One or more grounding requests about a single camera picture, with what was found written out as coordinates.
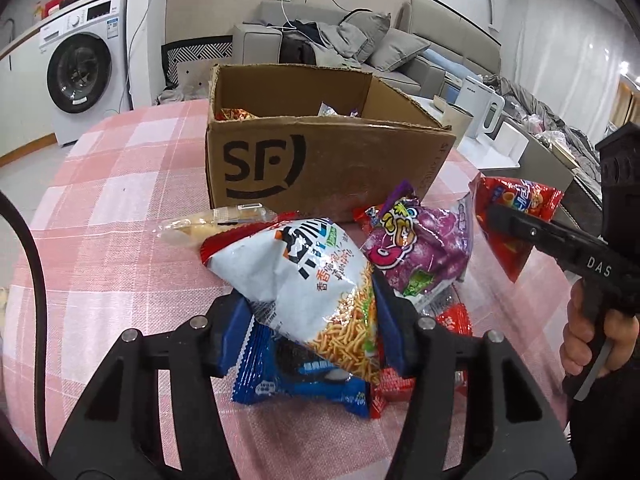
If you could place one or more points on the black white patterned cushion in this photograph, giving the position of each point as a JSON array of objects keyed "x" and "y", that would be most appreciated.
[{"x": 195, "y": 55}]

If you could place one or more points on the blue cookie packet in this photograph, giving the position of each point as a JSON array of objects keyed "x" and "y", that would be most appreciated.
[{"x": 300, "y": 390}]

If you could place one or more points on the white purple snack packet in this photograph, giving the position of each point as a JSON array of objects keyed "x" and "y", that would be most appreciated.
[{"x": 332, "y": 109}]

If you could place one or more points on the white noodle snack bag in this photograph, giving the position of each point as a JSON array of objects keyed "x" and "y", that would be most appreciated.
[{"x": 310, "y": 285}]

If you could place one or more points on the person's right forearm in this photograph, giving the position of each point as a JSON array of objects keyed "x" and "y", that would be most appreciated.
[{"x": 605, "y": 420}]

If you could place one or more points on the grey jacket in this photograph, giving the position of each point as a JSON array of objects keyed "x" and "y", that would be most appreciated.
[{"x": 345, "y": 42}]

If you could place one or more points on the red box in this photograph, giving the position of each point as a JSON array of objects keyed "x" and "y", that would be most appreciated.
[{"x": 57, "y": 4}]

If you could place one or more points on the grey sofa pillow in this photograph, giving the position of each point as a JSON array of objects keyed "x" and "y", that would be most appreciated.
[
  {"x": 370, "y": 30},
  {"x": 400, "y": 50}
]

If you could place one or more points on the beige cup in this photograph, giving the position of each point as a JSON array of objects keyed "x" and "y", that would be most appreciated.
[{"x": 457, "y": 120}]

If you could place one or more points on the white tall appliance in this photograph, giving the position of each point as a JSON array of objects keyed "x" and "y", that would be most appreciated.
[{"x": 480, "y": 105}]

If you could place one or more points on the grey sofa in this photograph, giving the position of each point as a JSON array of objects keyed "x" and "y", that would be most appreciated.
[{"x": 450, "y": 25}]

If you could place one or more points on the small red snack packet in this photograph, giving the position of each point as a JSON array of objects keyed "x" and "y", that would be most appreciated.
[{"x": 361, "y": 216}]

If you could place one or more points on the person's right hand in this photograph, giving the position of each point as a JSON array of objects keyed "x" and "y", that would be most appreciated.
[{"x": 575, "y": 340}]

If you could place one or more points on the white small box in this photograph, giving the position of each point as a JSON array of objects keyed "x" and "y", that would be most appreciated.
[{"x": 514, "y": 140}]

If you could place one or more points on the red chip snack bag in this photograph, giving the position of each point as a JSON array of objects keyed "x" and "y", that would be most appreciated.
[{"x": 525, "y": 192}]

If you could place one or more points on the purple snack bag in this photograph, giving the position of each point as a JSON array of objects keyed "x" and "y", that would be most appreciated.
[{"x": 430, "y": 245}]

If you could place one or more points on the brown cardboard box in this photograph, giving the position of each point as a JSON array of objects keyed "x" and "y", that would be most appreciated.
[{"x": 325, "y": 160}]

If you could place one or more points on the clear cracker packet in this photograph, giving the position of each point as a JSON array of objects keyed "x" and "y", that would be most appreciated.
[{"x": 200, "y": 227}]

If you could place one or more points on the orange snack packet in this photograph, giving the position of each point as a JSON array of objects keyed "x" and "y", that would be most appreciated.
[{"x": 235, "y": 113}]

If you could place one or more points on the pink checked tablecloth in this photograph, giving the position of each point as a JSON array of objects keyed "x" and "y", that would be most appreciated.
[{"x": 125, "y": 200}]

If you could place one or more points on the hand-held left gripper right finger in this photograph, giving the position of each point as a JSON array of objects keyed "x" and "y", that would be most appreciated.
[{"x": 395, "y": 335}]

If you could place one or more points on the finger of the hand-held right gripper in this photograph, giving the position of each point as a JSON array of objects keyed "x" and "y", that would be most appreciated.
[{"x": 530, "y": 232}]

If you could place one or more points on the dark clothes pile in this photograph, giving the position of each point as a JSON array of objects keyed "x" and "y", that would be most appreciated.
[{"x": 300, "y": 47}]

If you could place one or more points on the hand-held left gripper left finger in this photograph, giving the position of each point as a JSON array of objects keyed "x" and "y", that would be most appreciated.
[{"x": 235, "y": 340}]

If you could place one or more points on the white marble side table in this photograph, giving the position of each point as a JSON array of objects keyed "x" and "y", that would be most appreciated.
[{"x": 500, "y": 165}]

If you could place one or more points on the red cookie packet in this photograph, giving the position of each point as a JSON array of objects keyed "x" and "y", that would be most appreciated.
[
  {"x": 455, "y": 320},
  {"x": 395, "y": 387}
]

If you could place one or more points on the grey clothes heap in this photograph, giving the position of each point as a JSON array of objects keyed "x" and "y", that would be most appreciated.
[{"x": 550, "y": 110}]

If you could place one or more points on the white washing machine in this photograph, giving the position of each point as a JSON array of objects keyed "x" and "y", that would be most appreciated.
[{"x": 90, "y": 35}]

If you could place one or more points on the light blue folded blanket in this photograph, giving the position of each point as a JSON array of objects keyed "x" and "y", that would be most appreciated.
[{"x": 442, "y": 65}]

